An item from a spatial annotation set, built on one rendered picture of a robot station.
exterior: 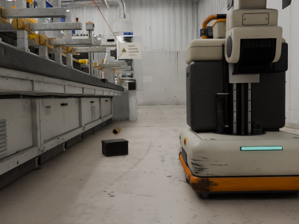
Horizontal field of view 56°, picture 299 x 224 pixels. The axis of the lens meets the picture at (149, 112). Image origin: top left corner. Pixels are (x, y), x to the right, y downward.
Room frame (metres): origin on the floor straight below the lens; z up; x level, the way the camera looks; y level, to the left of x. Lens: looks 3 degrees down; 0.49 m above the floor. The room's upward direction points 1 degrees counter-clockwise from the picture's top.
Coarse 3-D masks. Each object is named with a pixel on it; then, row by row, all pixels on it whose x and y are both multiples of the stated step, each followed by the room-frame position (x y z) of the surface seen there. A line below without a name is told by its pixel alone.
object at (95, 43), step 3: (93, 42) 1.83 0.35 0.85; (96, 42) 1.83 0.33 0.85; (99, 42) 1.83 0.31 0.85; (63, 45) 1.84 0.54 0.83; (66, 45) 1.84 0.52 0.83; (69, 45) 1.84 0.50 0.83; (72, 45) 1.84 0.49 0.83; (75, 45) 1.84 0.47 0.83; (78, 45) 1.84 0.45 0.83; (81, 45) 1.84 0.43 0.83; (84, 45) 1.84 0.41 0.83; (87, 45) 1.84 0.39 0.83; (90, 45) 1.84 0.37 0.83; (93, 45) 1.84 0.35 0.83; (96, 45) 1.84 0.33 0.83; (99, 45) 1.84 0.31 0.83
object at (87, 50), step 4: (48, 48) 2.09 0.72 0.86; (52, 48) 2.08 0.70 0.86; (76, 48) 2.09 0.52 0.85; (80, 48) 2.09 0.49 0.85; (84, 48) 2.09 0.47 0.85; (88, 48) 2.09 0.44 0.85; (92, 48) 2.09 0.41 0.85; (96, 48) 2.08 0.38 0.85; (100, 48) 2.08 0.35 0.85; (104, 48) 2.08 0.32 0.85; (48, 52) 2.09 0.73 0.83; (52, 52) 2.09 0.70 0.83; (64, 52) 2.10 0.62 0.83; (76, 52) 2.11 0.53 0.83
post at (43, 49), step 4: (40, 0) 1.54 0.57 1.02; (44, 0) 1.56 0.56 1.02; (40, 4) 1.54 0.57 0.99; (44, 4) 1.56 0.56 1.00; (40, 20) 1.54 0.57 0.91; (44, 20) 1.55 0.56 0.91; (40, 32) 1.54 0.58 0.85; (44, 32) 1.54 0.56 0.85; (40, 48) 1.54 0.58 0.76; (44, 48) 1.54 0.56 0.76; (40, 52) 1.54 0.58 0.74; (44, 52) 1.54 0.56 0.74
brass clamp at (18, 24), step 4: (12, 20) 1.27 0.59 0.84; (16, 20) 1.27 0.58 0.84; (20, 20) 1.27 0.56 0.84; (24, 20) 1.29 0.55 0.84; (28, 20) 1.33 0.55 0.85; (12, 24) 1.27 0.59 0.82; (16, 24) 1.27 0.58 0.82; (20, 24) 1.27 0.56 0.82; (24, 24) 1.28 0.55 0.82; (28, 24) 1.33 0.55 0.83; (16, 28) 1.29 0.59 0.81; (20, 28) 1.28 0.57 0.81; (24, 28) 1.29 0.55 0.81; (28, 28) 1.32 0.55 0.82; (28, 32) 1.35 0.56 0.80; (32, 32) 1.37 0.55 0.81
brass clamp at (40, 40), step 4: (36, 36) 1.52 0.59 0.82; (40, 36) 1.52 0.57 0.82; (44, 36) 1.54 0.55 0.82; (36, 40) 1.52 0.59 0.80; (40, 40) 1.52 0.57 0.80; (44, 40) 1.52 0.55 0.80; (48, 40) 1.58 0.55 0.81; (40, 44) 1.53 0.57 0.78; (44, 44) 1.54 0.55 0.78; (48, 44) 1.58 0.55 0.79
